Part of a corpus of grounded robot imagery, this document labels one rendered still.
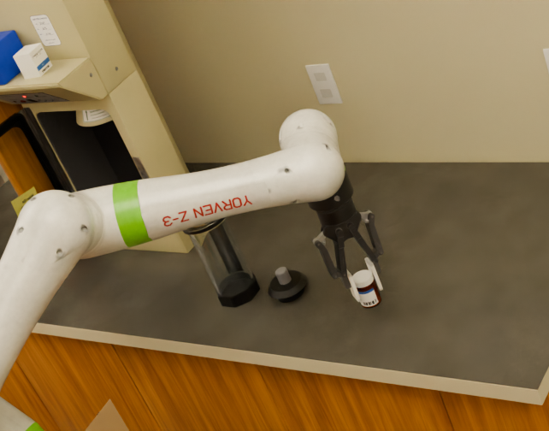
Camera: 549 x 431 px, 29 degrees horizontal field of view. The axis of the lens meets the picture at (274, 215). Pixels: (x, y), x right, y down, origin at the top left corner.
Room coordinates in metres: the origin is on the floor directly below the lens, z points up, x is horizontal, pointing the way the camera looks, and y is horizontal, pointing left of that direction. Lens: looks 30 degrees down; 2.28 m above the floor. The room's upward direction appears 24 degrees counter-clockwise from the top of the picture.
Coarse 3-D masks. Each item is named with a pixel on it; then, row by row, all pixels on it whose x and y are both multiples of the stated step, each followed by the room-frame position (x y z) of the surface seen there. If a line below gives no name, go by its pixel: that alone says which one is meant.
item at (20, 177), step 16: (16, 128) 2.53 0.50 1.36; (0, 144) 2.49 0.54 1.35; (16, 144) 2.51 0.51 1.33; (0, 160) 2.48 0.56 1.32; (16, 160) 2.50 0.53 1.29; (32, 160) 2.52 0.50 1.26; (0, 176) 2.46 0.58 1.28; (16, 176) 2.49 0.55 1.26; (32, 176) 2.51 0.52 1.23; (0, 192) 2.45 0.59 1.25; (16, 192) 2.47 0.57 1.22; (32, 192) 2.50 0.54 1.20; (0, 208) 2.44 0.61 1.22; (16, 208) 2.46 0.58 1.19; (0, 224) 2.42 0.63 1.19; (0, 240) 2.41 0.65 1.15; (0, 256) 2.39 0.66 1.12
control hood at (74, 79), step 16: (64, 64) 2.37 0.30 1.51; (80, 64) 2.32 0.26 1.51; (16, 80) 2.40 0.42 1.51; (32, 80) 2.35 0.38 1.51; (48, 80) 2.31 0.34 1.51; (64, 80) 2.28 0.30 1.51; (80, 80) 2.31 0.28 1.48; (96, 80) 2.33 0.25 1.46; (64, 96) 2.35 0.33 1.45; (80, 96) 2.32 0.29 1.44; (96, 96) 2.32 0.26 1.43
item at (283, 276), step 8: (280, 272) 1.99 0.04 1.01; (288, 272) 2.02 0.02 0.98; (296, 272) 2.01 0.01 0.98; (272, 280) 2.02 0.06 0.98; (280, 280) 1.99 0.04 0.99; (288, 280) 1.98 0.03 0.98; (296, 280) 1.98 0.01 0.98; (304, 280) 1.98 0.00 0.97; (272, 288) 1.99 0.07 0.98; (280, 288) 1.97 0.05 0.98; (288, 288) 1.96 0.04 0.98; (296, 288) 1.96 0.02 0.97; (272, 296) 1.98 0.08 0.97; (280, 296) 1.96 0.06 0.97; (288, 296) 1.95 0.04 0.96; (296, 296) 1.96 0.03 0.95
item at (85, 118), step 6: (78, 114) 2.49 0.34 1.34; (84, 114) 2.46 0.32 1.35; (90, 114) 2.45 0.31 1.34; (96, 114) 2.44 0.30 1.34; (102, 114) 2.44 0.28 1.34; (108, 114) 2.43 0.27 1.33; (78, 120) 2.49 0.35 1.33; (84, 120) 2.46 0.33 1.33; (90, 120) 2.45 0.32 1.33; (96, 120) 2.44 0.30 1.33; (102, 120) 2.43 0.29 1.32; (108, 120) 2.43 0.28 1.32; (84, 126) 2.46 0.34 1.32; (90, 126) 2.45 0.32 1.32
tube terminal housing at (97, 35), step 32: (0, 0) 2.48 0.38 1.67; (32, 0) 2.41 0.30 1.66; (64, 0) 2.35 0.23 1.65; (96, 0) 2.41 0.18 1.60; (32, 32) 2.45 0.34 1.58; (64, 32) 2.38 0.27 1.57; (96, 32) 2.38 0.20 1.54; (96, 64) 2.35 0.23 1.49; (128, 64) 2.41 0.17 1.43; (128, 96) 2.38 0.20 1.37; (128, 128) 2.35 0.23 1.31; (160, 128) 2.42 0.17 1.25; (160, 160) 2.38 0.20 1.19
